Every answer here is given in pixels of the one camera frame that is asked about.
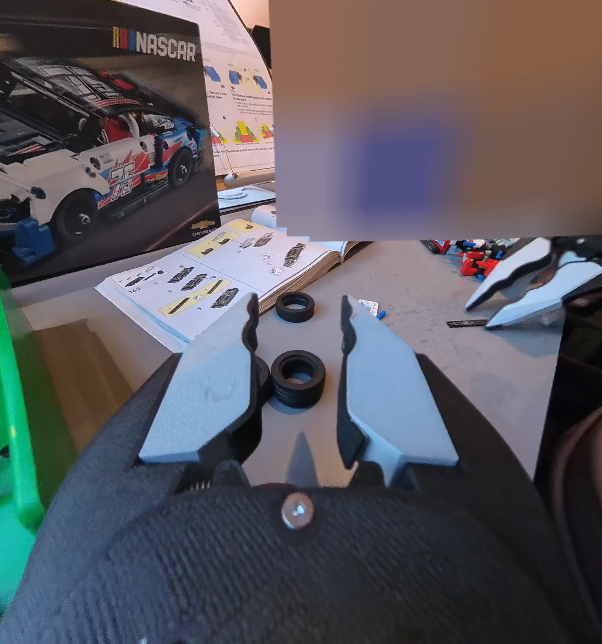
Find printed instruction sheet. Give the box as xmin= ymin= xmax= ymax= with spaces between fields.
xmin=130 ymin=0 xmax=278 ymax=177

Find red white toy car model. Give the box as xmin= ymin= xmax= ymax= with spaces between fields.
xmin=422 ymin=237 xmax=522 ymax=280

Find white stand base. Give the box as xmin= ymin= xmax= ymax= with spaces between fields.
xmin=217 ymin=170 xmax=278 ymax=213

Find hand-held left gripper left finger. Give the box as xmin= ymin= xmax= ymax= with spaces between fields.
xmin=138 ymin=293 xmax=260 ymax=464

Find black toy tyre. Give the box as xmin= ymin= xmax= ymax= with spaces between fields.
xmin=271 ymin=351 xmax=326 ymax=409
xmin=255 ymin=355 xmax=273 ymax=403
xmin=275 ymin=292 xmax=316 ymax=323

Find person's black pants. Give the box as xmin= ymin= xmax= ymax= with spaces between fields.
xmin=535 ymin=302 xmax=602 ymax=479

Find grey desk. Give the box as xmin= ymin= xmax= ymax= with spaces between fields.
xmin=9 ymin=236 xmax=565 ymax=489

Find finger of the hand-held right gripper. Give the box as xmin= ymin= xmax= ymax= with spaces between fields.
xmin=485 ymin=257 xmax=602 ymax=331
xmin=464 ymin=236 xmax=554 ymax=311

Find green plastic bin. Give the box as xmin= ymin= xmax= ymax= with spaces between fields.
xmin=0 ymin=221 xmax=46 ymax=617

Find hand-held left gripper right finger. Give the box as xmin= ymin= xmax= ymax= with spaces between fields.
xmin=336 ymin=295 xmax=459 ymax=488

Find open instruction booklet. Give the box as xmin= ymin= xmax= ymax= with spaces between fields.
xmin=95 ymin=220 xmax=363 ymax=353

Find person's brown shirt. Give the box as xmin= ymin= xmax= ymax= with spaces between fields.
xmin=550 ymin=400 xmax=602 ymax=644

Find toy car picture box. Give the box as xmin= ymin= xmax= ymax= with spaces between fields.
xmin=0 ymin=0 xmax=222 ymax=288

